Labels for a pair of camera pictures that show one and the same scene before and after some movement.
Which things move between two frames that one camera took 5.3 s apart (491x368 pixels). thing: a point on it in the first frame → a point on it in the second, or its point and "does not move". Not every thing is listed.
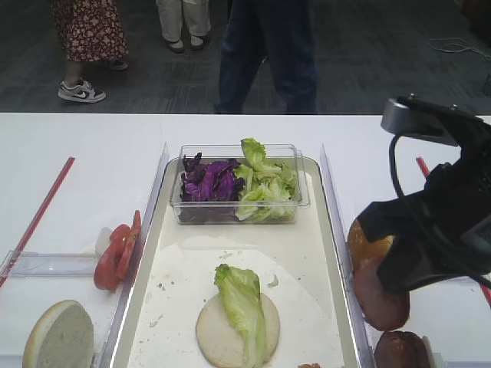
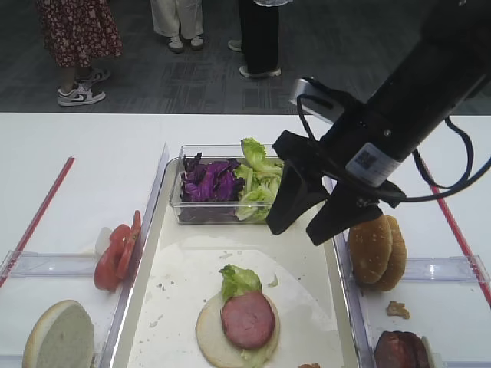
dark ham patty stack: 400,349 does not move
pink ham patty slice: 387,308 → 247,320
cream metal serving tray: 173,277 does not move
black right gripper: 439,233 → 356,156
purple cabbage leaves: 210,192 does not move
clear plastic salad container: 239,183 does not move
